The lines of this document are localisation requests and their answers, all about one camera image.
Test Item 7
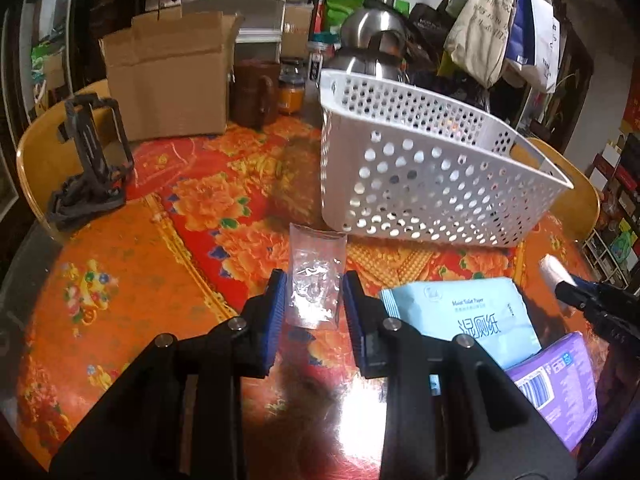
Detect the light blue wet wipes pack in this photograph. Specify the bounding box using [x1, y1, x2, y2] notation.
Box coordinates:
[379, 276, 543, 371]

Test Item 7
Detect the white and blue bag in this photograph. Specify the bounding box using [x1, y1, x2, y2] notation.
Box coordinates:
[502, 0, 561, 93]

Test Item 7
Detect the beige canvas tote bag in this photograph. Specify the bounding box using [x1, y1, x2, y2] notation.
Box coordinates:
[444, 0, 516, 88]

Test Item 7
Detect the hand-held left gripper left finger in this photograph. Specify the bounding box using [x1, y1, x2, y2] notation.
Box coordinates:
[47, 269, 288, 480]

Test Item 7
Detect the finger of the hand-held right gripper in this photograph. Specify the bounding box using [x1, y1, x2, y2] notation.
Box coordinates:
[554, 281, 640, 356]
[570, 275, 640, 303]

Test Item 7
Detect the dark mirrored cabinet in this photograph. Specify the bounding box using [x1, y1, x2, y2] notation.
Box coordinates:
[0, 0, 106, 126]

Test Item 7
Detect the purple tissue pack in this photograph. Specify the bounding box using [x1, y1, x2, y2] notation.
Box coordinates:
[505, 331, 598, 453]

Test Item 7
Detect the black shopping bag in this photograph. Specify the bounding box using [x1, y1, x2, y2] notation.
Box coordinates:
[405, 2, 456, 61]

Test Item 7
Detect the wooden chair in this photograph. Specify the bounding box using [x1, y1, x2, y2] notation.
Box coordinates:
[520, 137, 601, 241]
[15, 79, 133, 221]

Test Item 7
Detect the clear plastic zip bag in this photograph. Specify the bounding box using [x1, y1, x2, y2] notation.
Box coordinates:
[286, 224, 347, 332]

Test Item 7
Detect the labelled glass jar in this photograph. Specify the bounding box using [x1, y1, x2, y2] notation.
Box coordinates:
[306, 35, 338, 83]

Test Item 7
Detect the orange glass jar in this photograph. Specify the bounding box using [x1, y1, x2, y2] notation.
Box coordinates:
[277, 62, 307, 115]

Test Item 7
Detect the white perforated plastic basket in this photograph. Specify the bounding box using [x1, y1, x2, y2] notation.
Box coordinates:
[319, 69, 575, 248]

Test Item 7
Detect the stainless steel kettle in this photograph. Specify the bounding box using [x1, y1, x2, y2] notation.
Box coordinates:
[327, 0, 411, 86]

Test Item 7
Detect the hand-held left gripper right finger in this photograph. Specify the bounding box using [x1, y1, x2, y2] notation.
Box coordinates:
[341, 270, 578, 480]

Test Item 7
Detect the green shopping bag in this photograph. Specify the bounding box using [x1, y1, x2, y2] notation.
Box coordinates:
[322, 0, 368, 36]

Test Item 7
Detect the brown ceramic mug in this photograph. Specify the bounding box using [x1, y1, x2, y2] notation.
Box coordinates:
[231, 57, 281, 128]

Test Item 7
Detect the black phone holder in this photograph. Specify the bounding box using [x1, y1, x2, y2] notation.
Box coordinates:
[47, 96, 135, 233]

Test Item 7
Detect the open cardboard box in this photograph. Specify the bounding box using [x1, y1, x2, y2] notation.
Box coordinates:
[100, 11, 245, 142]

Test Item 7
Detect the white cube shelf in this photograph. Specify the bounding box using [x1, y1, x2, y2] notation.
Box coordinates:
[582, 132, 640, 291]

